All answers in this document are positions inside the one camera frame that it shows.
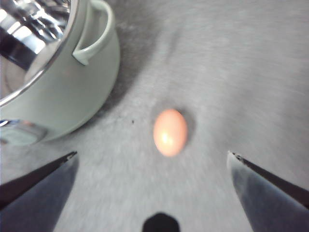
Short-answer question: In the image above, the pale green electric cooking pot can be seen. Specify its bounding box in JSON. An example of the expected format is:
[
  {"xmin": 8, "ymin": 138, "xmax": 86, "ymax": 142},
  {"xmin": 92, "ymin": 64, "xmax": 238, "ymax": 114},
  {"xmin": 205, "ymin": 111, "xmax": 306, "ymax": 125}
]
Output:
[{"xmin": 0, "ymin": 0, "xmax": 121, "ymax": 146}]

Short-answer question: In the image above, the brown egg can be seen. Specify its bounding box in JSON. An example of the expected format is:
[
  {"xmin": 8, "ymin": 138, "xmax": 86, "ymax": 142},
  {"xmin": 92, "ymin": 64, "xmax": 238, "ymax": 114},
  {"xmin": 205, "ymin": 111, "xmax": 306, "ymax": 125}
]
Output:
[{"xmin": 153, "ymin": 108, "xmax": 188, "ymax": 157}]

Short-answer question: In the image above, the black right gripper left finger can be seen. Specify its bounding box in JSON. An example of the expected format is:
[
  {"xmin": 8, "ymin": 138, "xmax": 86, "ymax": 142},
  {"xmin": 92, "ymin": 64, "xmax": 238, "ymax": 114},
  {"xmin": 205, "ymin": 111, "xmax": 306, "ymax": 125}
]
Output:
[{"xmin": 0, "ymin": 151, "xmax": 79, "ymax": 232}]

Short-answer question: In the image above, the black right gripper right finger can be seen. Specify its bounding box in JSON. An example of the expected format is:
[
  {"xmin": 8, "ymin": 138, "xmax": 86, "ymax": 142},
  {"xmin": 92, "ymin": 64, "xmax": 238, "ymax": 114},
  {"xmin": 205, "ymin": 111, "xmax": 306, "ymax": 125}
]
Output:
[{"xmin": 227, "ymin": 151, "xmax": 309, "ymax": 232}]

